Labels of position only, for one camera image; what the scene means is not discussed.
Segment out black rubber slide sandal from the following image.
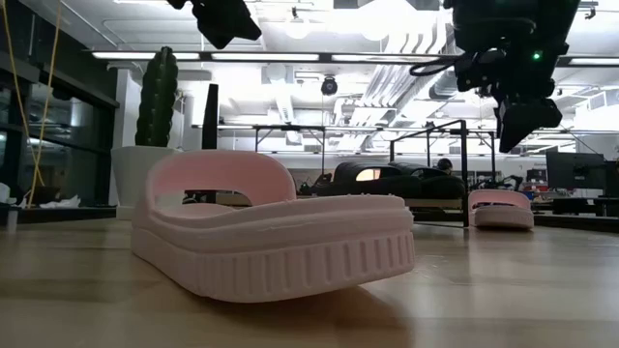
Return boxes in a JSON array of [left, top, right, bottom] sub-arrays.
[[386, 161, 466, 200], [316, 161, 405, 198]]

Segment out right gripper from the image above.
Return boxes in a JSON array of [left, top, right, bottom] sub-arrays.
[[454, 43, 571, 154]]

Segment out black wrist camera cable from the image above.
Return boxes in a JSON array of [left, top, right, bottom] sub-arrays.
[[409, 51, 468, 78]]

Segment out wooden shelf with black frame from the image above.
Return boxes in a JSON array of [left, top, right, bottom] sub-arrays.
[[201, 83, 470, 228]]

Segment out black background rig frame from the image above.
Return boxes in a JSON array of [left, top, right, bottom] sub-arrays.
[[252, 123, 498, 188]]

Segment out green cactus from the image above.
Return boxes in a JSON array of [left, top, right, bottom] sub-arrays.
[[134, 46, 179, 149]]

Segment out black computer monitor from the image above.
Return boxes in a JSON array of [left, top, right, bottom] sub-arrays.
[[545, 152, 606, 190]]

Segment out white paper pile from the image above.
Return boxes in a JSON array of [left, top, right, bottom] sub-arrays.
[[39, 194, 82, 210]]

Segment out yellow cable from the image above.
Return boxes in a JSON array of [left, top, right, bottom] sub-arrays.
[[0, 0, 45, 189], [26, 0, 63, 209]]

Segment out pink rubber slide sandal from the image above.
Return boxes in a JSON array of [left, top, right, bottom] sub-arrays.
[[466, 188, 536, 230], [130, 149, 417, 305]]

